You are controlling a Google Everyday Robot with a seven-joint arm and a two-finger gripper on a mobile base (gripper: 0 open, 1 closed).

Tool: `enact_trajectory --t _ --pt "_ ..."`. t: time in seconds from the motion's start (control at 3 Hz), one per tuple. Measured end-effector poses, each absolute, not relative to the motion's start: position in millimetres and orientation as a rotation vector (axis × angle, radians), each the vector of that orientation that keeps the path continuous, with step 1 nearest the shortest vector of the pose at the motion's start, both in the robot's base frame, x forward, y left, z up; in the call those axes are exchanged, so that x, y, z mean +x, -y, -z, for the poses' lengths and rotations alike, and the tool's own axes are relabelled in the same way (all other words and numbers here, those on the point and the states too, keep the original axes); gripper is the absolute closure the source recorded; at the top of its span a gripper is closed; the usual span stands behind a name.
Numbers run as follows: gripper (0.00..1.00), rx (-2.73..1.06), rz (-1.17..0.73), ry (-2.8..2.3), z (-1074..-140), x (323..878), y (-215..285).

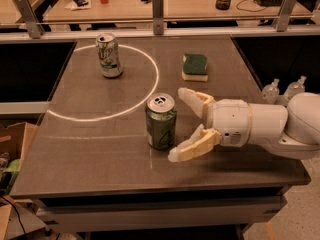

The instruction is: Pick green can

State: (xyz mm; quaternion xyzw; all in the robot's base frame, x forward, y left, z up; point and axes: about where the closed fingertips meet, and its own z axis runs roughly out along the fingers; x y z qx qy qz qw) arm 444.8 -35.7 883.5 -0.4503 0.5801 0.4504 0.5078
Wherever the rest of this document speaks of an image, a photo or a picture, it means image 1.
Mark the grey metal rail frame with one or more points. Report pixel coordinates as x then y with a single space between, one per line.
159 17

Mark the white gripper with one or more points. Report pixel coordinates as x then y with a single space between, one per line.
229 121

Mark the green yellow sponge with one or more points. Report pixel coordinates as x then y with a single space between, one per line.
194 67

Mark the white table drawer frame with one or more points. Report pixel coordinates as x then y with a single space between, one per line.
161 210

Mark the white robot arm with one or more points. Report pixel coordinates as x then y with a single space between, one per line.
291 131

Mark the green soda can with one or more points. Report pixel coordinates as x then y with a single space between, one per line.
161 117

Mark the white 7UP can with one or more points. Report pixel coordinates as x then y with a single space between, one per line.
108 54

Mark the cardboard box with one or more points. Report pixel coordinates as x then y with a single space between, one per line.
15 141

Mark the black mesh pen cup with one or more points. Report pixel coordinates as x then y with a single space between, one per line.
223 4

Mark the clear plastic bottle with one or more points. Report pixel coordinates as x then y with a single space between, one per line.
271 92
295 88

